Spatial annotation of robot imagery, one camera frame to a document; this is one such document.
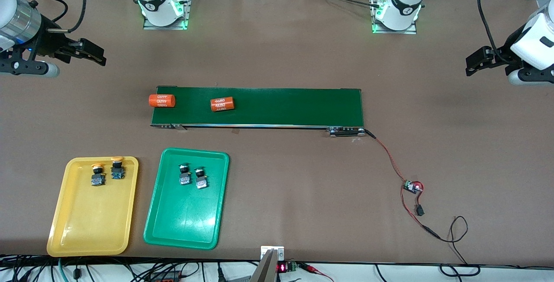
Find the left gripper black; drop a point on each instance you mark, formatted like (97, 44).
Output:
(505, 51)

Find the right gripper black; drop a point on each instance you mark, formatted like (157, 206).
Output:
(51, 42)

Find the orange 4680 battery cylinder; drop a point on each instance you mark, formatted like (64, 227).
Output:
(162, 100)
(222, 104)

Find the yellow push button switch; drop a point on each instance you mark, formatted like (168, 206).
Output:
(117, 172)
(98, 179)

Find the green push button switch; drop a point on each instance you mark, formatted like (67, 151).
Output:
(201, 181)
(185, 179)

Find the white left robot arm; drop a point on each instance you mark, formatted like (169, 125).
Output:
(404, 0)

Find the small black controller board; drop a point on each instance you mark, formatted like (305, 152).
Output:
(412, 186)

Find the yellow plastic tray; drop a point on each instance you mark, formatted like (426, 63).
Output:
(91, 221)

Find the green plastic tray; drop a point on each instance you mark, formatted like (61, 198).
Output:
(186, 217)

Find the green conveyor belt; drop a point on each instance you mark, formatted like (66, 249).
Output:
(281, 108)

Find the black power strip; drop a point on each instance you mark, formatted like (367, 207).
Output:
(166, 278)

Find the red clip lead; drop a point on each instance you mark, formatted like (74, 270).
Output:
(314, 269)

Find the red digit display module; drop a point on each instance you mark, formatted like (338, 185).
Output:
(285, 267)

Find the grey metal camera bracket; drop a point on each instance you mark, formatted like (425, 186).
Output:
(266, 269)

